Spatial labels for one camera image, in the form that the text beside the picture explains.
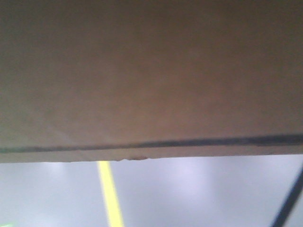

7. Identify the brown cardboard box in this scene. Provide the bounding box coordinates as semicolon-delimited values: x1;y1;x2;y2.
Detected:
0;0;303;163

